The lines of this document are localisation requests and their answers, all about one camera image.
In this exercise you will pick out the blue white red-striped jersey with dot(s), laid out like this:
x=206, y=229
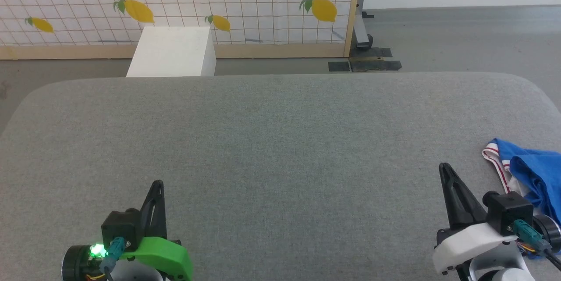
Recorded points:
x=539, y=171

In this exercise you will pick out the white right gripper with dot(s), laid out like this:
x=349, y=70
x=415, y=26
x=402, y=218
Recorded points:
x=464, y=243

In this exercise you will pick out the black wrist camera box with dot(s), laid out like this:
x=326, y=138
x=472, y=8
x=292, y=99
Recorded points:
x=120, y=228
x=508, y=211

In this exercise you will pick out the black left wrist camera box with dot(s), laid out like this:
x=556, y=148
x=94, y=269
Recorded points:
x=120, y=228

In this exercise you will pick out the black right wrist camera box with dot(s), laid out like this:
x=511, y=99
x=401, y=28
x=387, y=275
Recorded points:
x=508, y=211

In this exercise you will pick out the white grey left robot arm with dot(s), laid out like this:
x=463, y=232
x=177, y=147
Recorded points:
x=76, y=263

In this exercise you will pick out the grey partition stand foot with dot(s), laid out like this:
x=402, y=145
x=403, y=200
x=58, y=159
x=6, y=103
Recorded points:
x=363, y=35

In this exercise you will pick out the small black floor mat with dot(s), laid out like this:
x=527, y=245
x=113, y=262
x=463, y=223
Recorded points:
x=339, y=66

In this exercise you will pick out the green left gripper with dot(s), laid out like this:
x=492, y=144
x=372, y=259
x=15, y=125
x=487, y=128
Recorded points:
x=166, y=254

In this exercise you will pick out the white box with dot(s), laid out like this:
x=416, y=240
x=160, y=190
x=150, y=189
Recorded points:
x=173, y=51

